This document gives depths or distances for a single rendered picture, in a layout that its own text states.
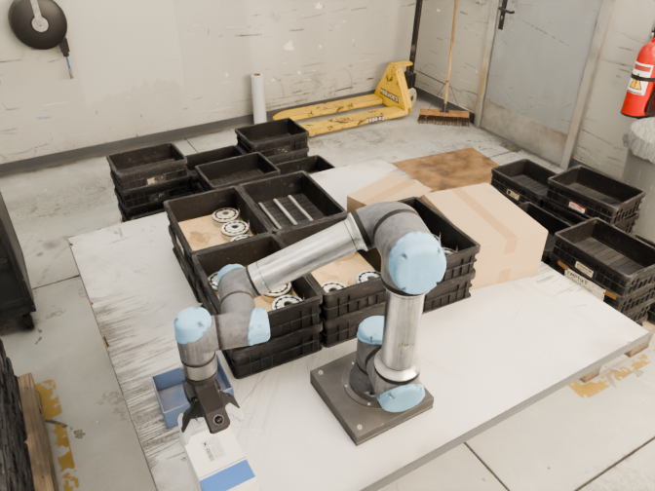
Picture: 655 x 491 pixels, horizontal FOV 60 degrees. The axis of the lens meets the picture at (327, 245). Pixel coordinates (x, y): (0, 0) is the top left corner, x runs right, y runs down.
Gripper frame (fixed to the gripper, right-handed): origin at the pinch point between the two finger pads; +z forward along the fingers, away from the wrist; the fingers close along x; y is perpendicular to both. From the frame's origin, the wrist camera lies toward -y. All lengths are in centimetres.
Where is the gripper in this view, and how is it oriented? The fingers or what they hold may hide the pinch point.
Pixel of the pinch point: (213, 434)
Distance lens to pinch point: 143.1
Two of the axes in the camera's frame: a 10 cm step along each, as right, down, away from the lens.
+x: -8.7, 2.8, -4.2
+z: 0.0, 8.3, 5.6
